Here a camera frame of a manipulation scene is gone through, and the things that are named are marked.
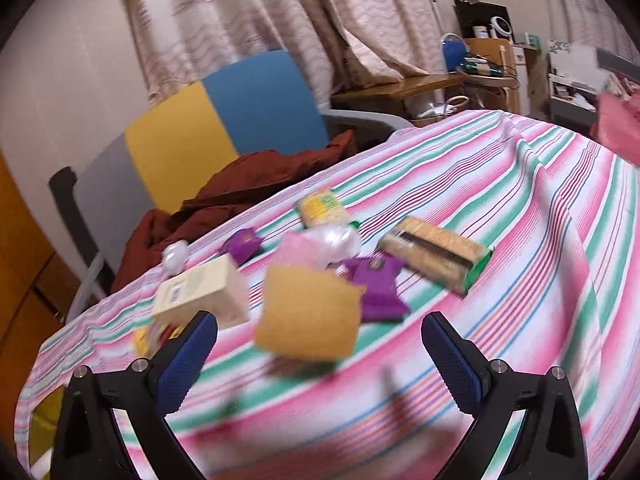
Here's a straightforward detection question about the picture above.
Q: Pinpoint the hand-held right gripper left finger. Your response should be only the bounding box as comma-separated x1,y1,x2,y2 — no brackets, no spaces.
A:
50,310,218,480

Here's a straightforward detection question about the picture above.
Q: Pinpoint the green cracker packet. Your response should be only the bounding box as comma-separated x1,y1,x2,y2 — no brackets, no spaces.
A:
377,216,494,297

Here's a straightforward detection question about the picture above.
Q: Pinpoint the yellow storage bin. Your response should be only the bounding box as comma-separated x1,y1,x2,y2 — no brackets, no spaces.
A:
27,389,67,467

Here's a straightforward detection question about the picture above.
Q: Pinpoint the small purple snack packet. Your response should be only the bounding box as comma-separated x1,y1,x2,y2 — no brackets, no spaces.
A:
220,228,262,267

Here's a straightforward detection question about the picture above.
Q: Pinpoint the white plastic bag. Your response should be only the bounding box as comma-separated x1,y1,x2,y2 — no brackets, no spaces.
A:
309,222,362,267

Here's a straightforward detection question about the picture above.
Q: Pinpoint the pale patterned curtain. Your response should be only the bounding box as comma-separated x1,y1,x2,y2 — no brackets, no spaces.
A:
547,0,640,63

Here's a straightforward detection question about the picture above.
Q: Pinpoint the grey cabinet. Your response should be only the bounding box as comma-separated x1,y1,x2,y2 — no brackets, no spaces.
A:
546,74,602,128

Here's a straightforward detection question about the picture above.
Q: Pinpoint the white round fan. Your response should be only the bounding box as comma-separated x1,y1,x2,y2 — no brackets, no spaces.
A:
487,16,517,44

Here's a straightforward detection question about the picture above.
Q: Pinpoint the yellow sponge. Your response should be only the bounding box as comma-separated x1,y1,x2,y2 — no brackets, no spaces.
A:
254,264,366,362

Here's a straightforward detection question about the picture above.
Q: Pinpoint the pink packet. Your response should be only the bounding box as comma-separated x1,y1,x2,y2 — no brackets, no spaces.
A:
276,232,332,272

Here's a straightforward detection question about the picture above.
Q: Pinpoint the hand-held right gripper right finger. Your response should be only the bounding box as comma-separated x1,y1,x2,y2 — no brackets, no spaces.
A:
421,311,588,480

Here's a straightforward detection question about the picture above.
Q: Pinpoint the blue yellow grey chair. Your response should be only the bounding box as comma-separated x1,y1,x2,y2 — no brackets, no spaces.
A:
48,50,416,326

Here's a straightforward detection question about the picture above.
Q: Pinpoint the cream cardboard box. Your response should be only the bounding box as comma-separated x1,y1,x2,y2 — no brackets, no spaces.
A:
152,254,251,332

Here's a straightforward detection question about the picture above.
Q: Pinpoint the black shelf box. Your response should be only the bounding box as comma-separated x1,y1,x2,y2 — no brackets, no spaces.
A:
452,0,509,41

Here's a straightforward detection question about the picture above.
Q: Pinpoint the wooden wardrobe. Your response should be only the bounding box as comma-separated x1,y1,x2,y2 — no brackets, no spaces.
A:
0,152,87,328

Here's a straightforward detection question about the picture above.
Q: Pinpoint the yellow green snack packet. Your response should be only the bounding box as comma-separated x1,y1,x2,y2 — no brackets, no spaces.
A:
297,189,352,229

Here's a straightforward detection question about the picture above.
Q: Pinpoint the pink patterned curtain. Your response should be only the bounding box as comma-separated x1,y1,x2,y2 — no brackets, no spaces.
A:
122,0,333,107
300,0,449,84

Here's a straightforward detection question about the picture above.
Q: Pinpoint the striped pink green tablecloth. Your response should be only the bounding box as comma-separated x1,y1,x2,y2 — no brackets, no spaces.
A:
15,109,640,480

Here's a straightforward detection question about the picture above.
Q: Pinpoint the large purple snack packet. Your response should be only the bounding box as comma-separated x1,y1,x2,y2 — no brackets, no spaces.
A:
344,255,410,322

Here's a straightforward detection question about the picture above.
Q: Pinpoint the rust brown jacket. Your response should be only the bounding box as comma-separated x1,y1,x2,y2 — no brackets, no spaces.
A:
111,130,358,293

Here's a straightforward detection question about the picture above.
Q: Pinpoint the pink red blanket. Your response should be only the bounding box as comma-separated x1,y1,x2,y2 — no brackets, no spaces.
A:
589,77,640,167

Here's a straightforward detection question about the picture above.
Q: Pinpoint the white crumpled plastic ball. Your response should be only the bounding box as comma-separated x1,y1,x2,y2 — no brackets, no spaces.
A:
161,240,191,276

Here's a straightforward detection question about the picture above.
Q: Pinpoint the wooden desk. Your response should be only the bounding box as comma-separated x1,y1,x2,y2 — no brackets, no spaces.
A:
330,72,518,122

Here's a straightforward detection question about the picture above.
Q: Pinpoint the yellow red snack packet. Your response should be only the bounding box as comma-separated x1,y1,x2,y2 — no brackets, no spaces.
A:
131,321,183,357

